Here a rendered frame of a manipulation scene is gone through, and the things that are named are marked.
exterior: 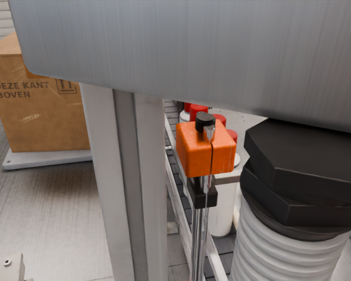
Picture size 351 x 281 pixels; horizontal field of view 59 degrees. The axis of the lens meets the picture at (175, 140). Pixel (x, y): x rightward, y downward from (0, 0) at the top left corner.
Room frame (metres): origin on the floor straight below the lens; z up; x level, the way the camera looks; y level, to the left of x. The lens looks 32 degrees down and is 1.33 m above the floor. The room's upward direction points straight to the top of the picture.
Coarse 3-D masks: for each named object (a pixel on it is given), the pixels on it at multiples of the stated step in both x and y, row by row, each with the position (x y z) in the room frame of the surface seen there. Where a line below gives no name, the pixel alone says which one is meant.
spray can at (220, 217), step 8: (232, 136) 0.39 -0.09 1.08; (240, 160) 0.39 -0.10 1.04; (232, 184) 0.38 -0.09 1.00; (224, 192) 0.38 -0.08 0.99; (232, 192) 0.38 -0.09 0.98; (224, 200) 0.38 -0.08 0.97; (232, 200) 0.38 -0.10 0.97; (216, 208) 0.38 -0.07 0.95; (224, 208) 0.38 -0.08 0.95; (232, 208) 0.39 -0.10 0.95; (208, 216) 0.39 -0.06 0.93; (216, 216) 0.38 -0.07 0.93; (224, 216) 0.38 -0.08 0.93; (232, 216) 0.39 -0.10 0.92; (208, 224) 0.38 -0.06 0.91; (216, 224) 0.38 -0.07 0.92; (224, 224) 0.38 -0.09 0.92; (216, 232) 0.38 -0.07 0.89; (224, 232) 0.38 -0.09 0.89
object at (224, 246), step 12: (168, 108) 0.90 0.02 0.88; (168, 120) 0.82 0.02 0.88; (168, 144) 0.68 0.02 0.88; (168, 156) 0.63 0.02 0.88; (180, 180) 0.54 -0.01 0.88; (180, 192) 0.50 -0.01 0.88; (216, 240) 0.37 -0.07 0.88; (228, 240) 0.37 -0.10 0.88; (228, 252) 0.35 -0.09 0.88; (204, 264) 0.32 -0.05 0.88; (228, 264) 0.32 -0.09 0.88; (204, 276) 0.32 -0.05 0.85; (228, 276) 0.30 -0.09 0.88
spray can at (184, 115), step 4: (184, 104) 0.54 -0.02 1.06; (188, 104) 0.53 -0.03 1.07; (184, 108) 0.54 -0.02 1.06; (188, 108) 0.53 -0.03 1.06; (184, 112) 0.54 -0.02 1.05; (188, 112) 0.53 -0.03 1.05; (180, 116) 0.54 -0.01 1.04; (184, 116) 0.53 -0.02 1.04; (188, 116) 0.53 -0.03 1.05; (180, 120) 0.54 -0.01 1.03; (184, 120) 0.53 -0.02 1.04; (188, 120) 0.52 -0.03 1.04; (180, 176) 0.54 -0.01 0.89
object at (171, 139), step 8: (168, 128) 0.63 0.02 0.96; (168, 136) 0.59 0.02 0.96; (176, 152) 0.53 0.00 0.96; (176, 160) 0.51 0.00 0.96; (184, 176) 0.45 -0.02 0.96; (184, 184) 0.43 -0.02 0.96; (208, 232) 0.32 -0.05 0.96; (208, 240) 0.30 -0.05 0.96; (208, 248) 0.29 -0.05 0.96; (208, 256) 0.28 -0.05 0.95; (216, 256) 0.28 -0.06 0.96; (216, 264) 0.26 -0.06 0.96; (216, 272) 0.25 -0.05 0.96; (224, 272) 0.25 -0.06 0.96; (216, 280) 0.25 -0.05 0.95; (224, 280) 0.24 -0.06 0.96
